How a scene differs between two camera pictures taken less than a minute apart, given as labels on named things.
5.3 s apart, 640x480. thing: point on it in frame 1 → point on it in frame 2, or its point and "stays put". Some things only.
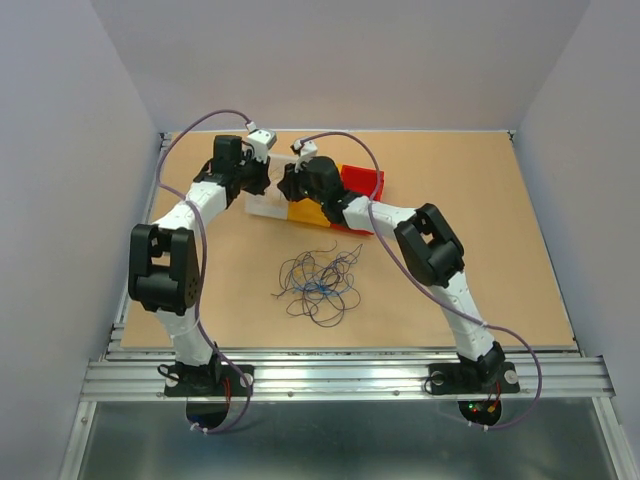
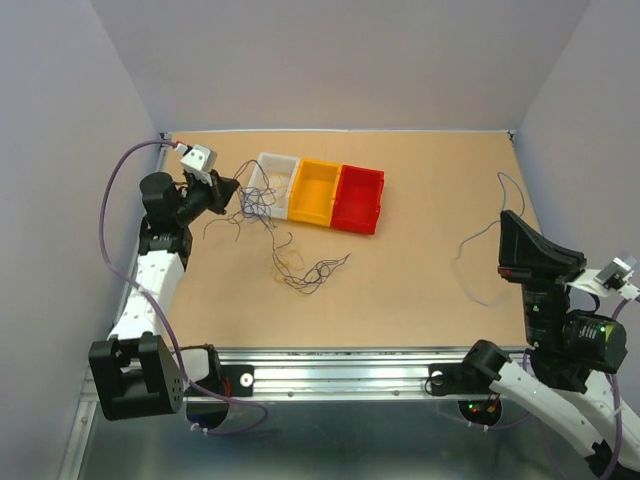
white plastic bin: [273, 203] stays put
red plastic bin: [364, 181] stays put
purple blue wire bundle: [320, 284] → [256, 203]
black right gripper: [288, 183] → [527, 256]
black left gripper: [262, 180] → [219, 193]
